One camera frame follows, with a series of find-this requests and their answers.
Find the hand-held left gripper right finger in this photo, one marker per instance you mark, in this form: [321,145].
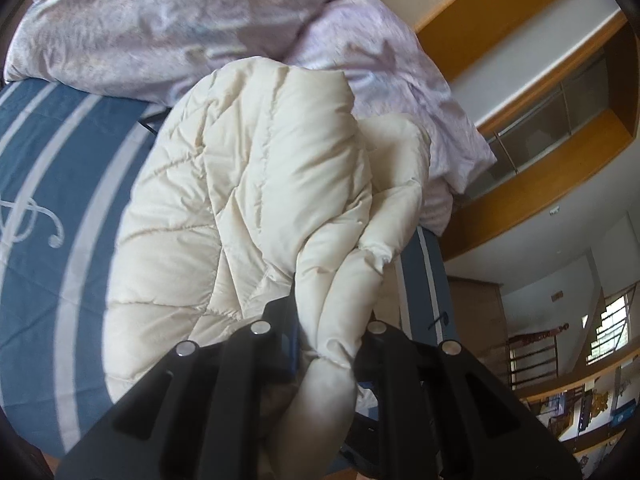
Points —
[372,360]

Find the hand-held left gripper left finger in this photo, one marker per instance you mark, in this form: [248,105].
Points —
[287,345]

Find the cream quilted puffer jacket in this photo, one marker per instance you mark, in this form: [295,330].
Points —
[260,220]

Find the dark stair railing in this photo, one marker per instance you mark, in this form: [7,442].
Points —
[532,360]

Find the window with metal bars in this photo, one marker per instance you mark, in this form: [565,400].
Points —
[607,325]

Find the lavender floral duvet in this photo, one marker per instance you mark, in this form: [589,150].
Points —
[400,100]

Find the wooden wardrobe with glass doors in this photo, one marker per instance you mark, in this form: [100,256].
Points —
[545,125]

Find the lilac floral pillow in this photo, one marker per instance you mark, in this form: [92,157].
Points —
[165,25]

